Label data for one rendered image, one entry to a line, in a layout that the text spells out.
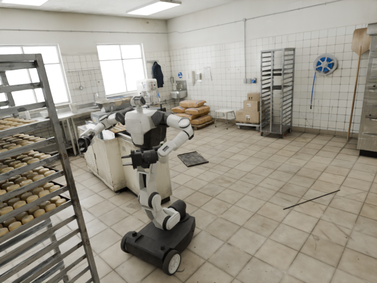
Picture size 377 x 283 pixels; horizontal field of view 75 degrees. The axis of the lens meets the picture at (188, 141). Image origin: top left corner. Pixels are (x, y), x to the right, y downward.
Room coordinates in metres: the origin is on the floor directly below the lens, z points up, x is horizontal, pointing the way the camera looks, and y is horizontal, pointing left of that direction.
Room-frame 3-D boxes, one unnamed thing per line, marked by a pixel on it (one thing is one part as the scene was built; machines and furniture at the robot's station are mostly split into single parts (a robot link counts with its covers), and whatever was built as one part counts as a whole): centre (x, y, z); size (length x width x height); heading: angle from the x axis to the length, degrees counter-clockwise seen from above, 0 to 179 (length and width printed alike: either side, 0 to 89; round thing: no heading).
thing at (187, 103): (6.84, -0.20, 0.62); 0.72 x 0.42 x 0.17; 52
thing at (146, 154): (1.45, 0.30, 1.17); 0.12 x 0.10 x 0.13; 99
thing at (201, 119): (6.66, -0.38, 0.19); 0.72 x 0.42 x 0.15; 140
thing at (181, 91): (7.73, 0.13, 0.93); 0.99 x 0.38 x 1.09; 46
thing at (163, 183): (3.04, 0.62, 0.45); 0.70 x 0.34 x 0.90; 37
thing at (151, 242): (2.04, 0.31, 0.19); 0.64 x 0.52 x 0.33; 144
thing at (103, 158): (3.82, 1.21, 0.42); 1.28 x 0.72 x 0.84; 37
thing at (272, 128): (5.29, -2.00, 0.93); 0.64 x 0.51 x 1.78; 138
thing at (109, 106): (3.44, 0.92, 1.25); 0.56 x 0.29 x 0.14; 127
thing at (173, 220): (2.07, 0.29, 0.28); 0.21 x 0.20 x 0.13; 144
